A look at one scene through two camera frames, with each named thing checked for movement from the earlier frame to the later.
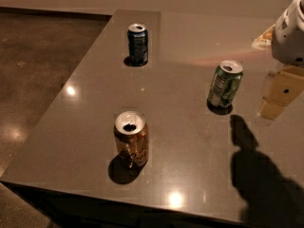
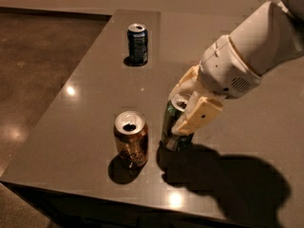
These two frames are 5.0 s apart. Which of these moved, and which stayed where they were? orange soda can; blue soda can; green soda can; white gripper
Moved: white gripper; green soda can
Stayed: orange soda can; blue soda can
